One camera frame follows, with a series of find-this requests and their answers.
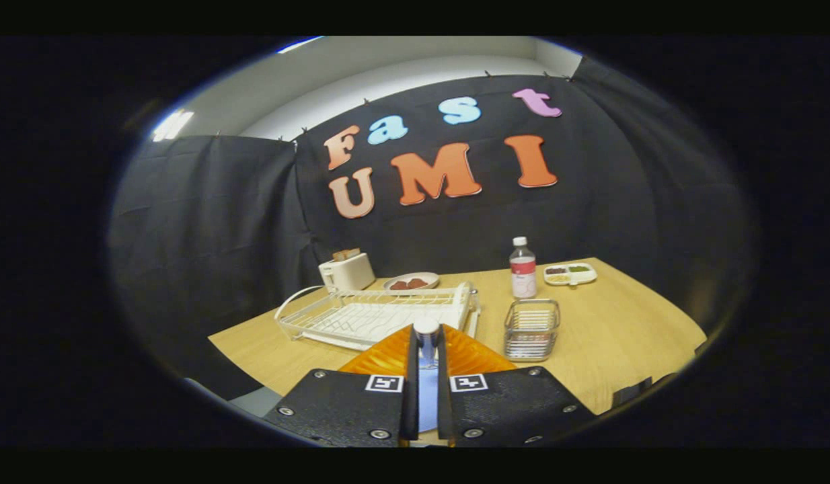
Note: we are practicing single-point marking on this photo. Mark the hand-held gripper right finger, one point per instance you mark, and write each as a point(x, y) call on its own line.
point(509, 407)

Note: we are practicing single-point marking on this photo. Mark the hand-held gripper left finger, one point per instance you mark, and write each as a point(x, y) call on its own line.
point(348, 407)

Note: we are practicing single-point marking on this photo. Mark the blue plate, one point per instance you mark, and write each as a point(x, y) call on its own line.
point(428, 403)

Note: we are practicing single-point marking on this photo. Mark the metal spoon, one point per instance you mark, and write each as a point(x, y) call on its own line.
point(426, 328)

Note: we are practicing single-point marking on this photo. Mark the white divided condiment dish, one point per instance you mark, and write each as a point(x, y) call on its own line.
point(570, 277)

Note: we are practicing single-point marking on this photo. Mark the white plate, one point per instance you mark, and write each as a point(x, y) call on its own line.
point(432, 275)

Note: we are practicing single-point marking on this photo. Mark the clear bottle with red label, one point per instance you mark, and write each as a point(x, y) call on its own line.
point(522, 279)

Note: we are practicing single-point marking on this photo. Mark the white toaster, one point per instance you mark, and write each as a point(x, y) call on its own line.
point(348, 272)

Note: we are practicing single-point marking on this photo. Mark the ceiling light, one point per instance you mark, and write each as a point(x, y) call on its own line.
point(173, 125)

